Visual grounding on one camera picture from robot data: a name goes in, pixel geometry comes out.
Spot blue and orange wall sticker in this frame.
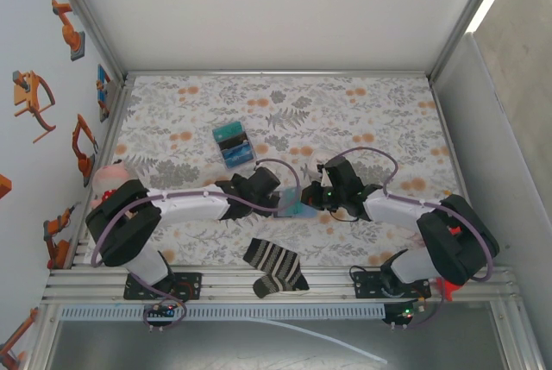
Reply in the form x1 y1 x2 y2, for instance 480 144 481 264
95 63 116 123

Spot short purple cable loop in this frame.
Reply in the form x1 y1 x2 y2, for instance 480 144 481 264
390 283 445 330
143 298 191 333

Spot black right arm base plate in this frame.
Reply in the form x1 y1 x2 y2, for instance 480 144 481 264
353 269 432 300

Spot black card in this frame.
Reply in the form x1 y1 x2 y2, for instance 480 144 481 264
217 135 250 152

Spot clear plastic card box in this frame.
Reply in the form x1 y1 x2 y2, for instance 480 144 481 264
211 120 259 172

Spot green AION card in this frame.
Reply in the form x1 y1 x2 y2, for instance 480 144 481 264
288 198 310 217

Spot aluminium frame post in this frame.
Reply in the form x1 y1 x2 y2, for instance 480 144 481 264
430 0 513 82
42 0 130 82

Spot red toy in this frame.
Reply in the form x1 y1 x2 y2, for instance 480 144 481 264
434 277 466 303

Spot floral table mat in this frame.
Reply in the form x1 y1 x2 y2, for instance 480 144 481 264
84 74 472 267

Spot teal card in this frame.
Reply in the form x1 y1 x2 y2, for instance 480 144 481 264
213 122 247 141

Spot blue VIP card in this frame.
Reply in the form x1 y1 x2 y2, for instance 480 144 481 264
222 141 258 171

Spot black controller board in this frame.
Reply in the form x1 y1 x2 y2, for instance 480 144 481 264
143 303 179 323
382 300 426 328

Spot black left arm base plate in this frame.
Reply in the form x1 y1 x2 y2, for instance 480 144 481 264
123 272 203 301

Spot small clear round container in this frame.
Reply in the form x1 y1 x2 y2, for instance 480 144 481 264
308 148 336 171

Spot pink plush toy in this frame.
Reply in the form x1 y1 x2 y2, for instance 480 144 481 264
89 160 130 210

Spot white slotted cable duct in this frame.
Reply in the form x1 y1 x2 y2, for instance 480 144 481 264
60 304 386 320

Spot aluminium frame rail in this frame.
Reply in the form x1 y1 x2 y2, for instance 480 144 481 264
123 69 432 78
430 78 489 267
41 265 518 304
71 76 135 268

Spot black and beige striped sock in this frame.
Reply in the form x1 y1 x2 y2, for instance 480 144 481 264
242 237 311 300

